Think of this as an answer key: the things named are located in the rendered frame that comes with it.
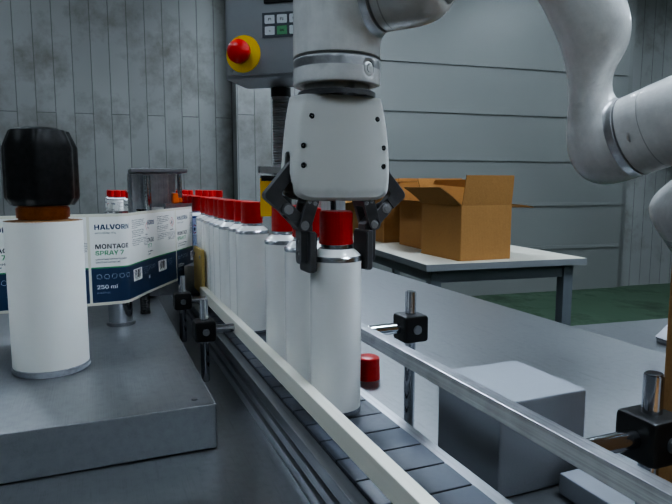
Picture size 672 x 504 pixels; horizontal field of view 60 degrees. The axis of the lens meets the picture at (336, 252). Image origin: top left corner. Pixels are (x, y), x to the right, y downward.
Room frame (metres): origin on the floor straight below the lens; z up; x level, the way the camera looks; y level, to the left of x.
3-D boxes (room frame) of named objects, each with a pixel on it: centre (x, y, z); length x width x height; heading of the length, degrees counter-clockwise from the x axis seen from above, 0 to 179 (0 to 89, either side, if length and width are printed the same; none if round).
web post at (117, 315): (0.94, 0.36, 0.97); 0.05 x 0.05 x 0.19
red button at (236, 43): (0.97, 0.16, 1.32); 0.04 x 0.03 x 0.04; 77
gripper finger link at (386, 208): (0.59, -0.04, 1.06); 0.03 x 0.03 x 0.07; 23
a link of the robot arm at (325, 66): (0.57, 0.00, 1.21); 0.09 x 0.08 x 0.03; 113
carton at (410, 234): (3.11, -0.54, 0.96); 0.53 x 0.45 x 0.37; 108
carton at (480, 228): (2.72, -0.61, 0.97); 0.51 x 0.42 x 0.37; 112
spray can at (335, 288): (0.57, 0.00, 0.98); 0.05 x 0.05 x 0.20
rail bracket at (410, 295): (0.61, -0.06, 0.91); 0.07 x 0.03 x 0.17; 112
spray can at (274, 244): (0.74, 0.07, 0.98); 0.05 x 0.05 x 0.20
